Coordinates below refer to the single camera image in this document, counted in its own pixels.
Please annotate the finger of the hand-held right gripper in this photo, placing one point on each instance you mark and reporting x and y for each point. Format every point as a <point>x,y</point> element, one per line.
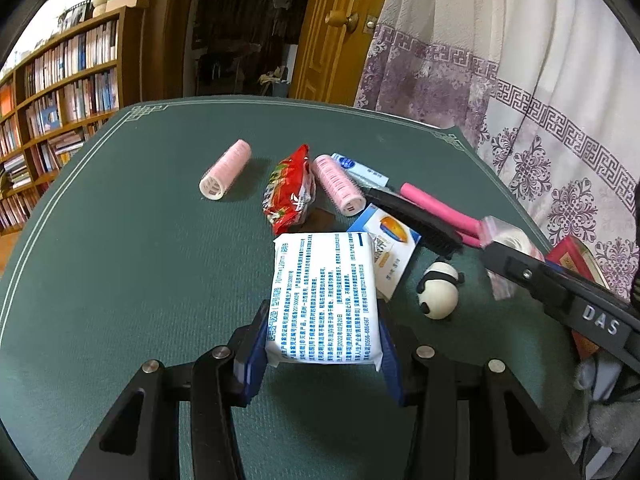
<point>520,270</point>

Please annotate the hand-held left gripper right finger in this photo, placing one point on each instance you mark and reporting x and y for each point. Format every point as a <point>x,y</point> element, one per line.
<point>392,360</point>

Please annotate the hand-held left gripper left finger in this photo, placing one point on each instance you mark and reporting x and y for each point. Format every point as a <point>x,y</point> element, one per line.
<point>252,360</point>

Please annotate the plastic bag with white roll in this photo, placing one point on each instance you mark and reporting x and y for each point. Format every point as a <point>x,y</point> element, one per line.
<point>510,237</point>

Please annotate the pink cookie tin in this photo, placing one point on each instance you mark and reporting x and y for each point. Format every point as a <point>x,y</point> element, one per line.
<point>575,255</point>

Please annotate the white gauze packet blue print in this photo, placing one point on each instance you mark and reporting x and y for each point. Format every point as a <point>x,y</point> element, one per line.
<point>320,300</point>

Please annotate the blue and orange medicine box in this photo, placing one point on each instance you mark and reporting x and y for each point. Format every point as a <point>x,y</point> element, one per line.
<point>392,245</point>

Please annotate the red snack packet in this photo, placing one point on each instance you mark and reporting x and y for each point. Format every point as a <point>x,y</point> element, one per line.
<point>287,190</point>

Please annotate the pink hair roller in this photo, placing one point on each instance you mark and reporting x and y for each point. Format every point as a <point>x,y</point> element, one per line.
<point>335,182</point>
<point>227,165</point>

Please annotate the green cloth-covered desktop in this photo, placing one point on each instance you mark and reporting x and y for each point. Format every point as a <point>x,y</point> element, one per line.
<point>125,260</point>

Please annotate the round panda toy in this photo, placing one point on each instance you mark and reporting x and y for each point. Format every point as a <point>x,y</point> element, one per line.
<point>440,295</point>

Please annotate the grey cloth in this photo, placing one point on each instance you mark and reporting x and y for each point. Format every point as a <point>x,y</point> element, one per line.
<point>600,410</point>

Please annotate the small blue and white tube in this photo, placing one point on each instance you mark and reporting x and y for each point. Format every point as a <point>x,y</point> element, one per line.
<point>360,166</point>

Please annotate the white curtain with purple pattern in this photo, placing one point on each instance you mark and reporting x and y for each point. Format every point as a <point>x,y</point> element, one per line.
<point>525,60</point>

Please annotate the wooden door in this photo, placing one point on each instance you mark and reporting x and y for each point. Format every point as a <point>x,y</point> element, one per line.
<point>320,60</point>

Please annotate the brass door knob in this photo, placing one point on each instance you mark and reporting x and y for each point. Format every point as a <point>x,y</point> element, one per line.
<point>342,19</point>

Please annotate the wooden bookshelf with books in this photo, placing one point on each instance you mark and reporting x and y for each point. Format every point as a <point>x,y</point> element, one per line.
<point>65,85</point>

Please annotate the dark framed picture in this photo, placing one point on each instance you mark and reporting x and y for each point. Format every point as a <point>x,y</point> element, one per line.
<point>75,16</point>

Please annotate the wooden door frame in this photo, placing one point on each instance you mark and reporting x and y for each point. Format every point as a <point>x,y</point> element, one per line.
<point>155,35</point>

